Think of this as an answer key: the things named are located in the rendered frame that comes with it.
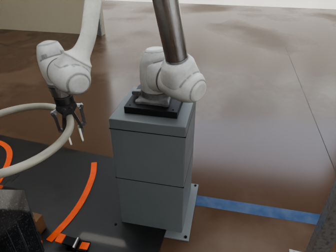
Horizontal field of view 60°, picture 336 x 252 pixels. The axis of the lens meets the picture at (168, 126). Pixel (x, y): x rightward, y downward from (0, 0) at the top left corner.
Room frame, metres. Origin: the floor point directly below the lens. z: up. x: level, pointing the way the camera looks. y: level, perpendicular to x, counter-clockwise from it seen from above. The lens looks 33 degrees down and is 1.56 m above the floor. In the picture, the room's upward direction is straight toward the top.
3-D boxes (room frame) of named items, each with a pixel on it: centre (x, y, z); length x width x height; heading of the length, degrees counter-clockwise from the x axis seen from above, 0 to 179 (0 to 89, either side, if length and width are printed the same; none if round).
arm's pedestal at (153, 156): (1.41, 0.07, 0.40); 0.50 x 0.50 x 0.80; 78
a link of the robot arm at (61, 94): (1.05, 0.42, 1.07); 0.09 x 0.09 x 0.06
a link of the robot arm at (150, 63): (1.40, 0.06, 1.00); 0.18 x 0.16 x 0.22; 41
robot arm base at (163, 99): (1.41, 0.09, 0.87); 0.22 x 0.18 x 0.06; 78
